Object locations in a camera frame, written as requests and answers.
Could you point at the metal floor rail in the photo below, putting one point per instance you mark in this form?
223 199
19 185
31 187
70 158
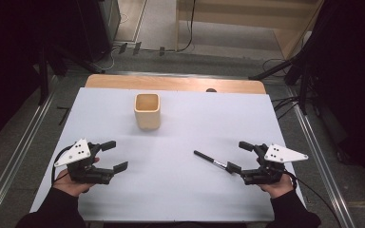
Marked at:
320 158
16 158

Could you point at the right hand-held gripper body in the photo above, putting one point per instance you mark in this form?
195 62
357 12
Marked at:
282 154

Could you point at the light wooden furniture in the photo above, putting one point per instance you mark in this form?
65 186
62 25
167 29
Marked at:
234 15

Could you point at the dark round table grommet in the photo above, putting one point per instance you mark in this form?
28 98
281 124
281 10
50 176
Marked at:
211 90

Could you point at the beige square cup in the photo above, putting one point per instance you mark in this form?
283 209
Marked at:
147 120

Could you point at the person's left hand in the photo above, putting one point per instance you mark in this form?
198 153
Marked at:
71 187

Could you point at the black curtain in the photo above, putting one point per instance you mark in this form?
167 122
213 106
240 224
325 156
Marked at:
355 63
6 47

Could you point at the dark cabinet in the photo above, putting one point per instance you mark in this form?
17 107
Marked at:
98 28

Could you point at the wooden table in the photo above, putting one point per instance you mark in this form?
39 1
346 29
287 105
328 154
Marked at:
171 84

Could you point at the black tripod stand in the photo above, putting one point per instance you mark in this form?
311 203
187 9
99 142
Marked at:
43 82
303 91

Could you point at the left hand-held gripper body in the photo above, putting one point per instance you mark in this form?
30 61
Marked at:
76 152

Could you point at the white table sheet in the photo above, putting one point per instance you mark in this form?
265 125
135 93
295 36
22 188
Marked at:
177 190

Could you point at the black pen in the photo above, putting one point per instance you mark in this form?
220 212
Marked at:
209 159

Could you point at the person's right hand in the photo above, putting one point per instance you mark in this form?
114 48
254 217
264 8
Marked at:
277 190

